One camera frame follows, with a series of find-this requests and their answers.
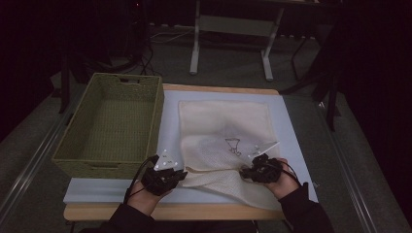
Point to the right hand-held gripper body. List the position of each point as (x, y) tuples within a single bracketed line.
[(265, 168)]

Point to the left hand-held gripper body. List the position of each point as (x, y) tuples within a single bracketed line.
[(158, 179)]

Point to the cream mesh laundry bag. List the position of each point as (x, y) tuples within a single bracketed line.
[(223, 123)]

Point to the green woven basket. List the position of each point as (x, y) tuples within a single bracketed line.
[(113, 129)]

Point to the person's left hand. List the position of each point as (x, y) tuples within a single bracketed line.
[(145, 200)]

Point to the light blue table mat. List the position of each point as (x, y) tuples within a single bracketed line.
[(170, 123)]

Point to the black metal stand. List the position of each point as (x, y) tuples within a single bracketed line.
[(332, 106), (64, 84)]

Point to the metal floor rail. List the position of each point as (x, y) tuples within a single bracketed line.
[(35, 158), (346, 168)]

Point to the white metal stand frame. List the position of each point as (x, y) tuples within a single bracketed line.
[(194, 48)]

